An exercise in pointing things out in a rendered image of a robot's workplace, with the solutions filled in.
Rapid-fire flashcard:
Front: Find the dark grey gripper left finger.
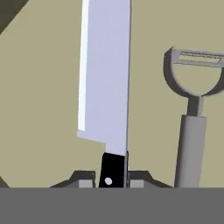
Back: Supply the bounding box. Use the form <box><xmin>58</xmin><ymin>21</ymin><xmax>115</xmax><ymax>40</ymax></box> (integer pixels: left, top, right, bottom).
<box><xmin>48</xmin><ymin>170</ymin><xmax>96</xmax><ymax>189</ymax></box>

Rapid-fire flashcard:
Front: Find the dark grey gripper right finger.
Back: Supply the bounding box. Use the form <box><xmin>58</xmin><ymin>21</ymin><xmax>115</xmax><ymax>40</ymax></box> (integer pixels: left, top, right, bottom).
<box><xmin>128</xmin><ymin>170</ymin><xmax>175</xmax><ymax>189</ymax></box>

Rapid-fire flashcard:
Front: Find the black-handled kitchen knife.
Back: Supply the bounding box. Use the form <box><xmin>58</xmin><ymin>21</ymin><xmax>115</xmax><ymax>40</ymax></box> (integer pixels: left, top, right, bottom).
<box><xmin>76</xmin><ymin>0</ymin><xmax>132</xmax><ymax>189</ymax></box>

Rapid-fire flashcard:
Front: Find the grey vegetable peeler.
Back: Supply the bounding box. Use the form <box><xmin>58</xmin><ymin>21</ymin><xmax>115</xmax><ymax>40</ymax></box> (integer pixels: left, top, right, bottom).
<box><xmin>162</xmin><ymin>45</ymin><xmax>224</xmax><ymax>189</ymax></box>

